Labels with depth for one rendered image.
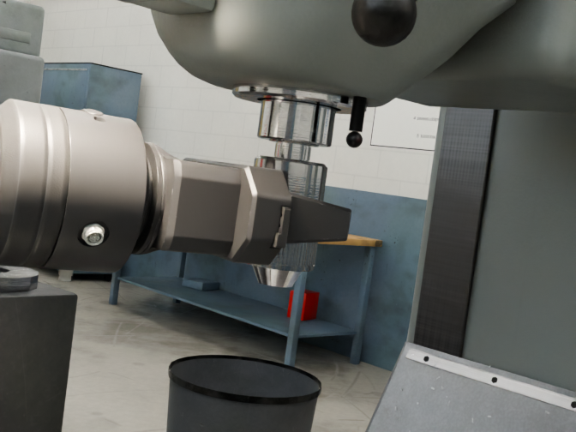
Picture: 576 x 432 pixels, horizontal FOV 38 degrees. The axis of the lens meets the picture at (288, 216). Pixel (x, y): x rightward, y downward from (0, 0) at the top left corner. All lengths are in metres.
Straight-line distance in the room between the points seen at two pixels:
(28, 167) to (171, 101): 7.41
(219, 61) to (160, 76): 7.55
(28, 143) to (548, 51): 0.32
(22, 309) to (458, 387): 0.43
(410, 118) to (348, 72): 5.34
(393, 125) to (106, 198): 5.48
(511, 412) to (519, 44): 0.40
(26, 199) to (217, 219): 0.10
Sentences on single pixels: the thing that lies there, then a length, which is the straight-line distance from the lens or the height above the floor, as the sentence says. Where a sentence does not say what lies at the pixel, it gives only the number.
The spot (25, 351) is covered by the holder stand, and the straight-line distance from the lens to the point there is 0.79.
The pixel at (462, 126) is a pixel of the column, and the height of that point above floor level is 1.33.
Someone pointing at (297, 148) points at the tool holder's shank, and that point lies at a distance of 0.51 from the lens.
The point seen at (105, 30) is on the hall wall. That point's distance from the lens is 8.97.
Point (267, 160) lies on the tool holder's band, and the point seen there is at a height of 1.27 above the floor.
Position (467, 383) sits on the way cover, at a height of 1.07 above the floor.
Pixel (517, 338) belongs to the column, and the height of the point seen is 1.13.
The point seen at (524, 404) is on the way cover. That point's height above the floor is 1.07.
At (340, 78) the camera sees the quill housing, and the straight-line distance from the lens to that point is 0.47.
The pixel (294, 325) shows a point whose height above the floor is 0.30.
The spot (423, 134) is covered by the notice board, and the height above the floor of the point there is 1.64.
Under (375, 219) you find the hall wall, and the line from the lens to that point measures 5.89.
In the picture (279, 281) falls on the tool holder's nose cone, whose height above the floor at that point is 1.19.
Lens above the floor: 1.26
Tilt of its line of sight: 3 degrees down
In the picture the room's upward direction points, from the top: 8 degrees clockwise
